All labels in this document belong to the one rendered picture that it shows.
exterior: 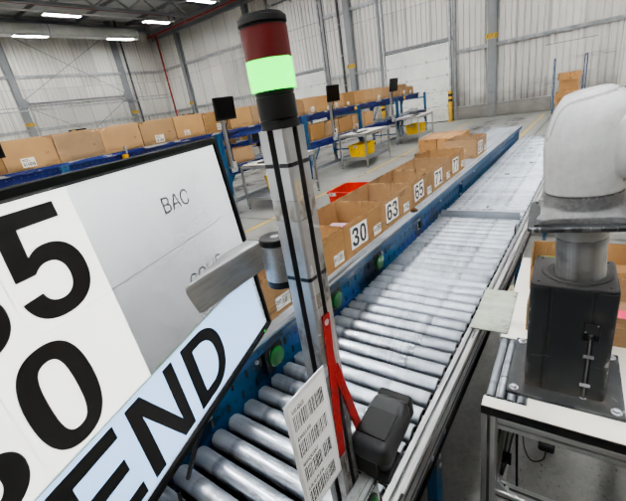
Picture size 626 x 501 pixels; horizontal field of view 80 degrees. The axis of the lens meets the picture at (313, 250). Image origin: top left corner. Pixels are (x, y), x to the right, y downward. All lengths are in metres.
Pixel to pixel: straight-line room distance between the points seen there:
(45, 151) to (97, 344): 5.38
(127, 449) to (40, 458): 0.08
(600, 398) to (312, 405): 0.88
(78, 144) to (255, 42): 5.48
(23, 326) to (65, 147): 5.49
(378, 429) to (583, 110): 0.74
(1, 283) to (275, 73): 0.30
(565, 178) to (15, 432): 0.98
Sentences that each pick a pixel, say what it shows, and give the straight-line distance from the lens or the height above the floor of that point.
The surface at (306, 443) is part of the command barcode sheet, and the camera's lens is 0.55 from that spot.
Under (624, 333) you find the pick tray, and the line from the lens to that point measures 1.46.
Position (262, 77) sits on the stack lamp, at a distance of 0.43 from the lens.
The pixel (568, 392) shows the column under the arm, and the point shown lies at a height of 0.77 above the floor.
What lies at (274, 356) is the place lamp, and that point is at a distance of 1.29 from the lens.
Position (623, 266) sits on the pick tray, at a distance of 1.99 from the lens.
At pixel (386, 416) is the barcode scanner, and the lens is 0.67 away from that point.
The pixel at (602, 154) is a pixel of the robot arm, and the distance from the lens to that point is 0.99.
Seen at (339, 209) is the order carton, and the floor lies 1.00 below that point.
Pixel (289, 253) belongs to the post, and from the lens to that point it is 0.47.
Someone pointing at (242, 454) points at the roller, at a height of 0.74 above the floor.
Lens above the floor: 1.57
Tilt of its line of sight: 21 degrees down
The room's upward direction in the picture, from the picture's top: 10 degrees counter-clockwise
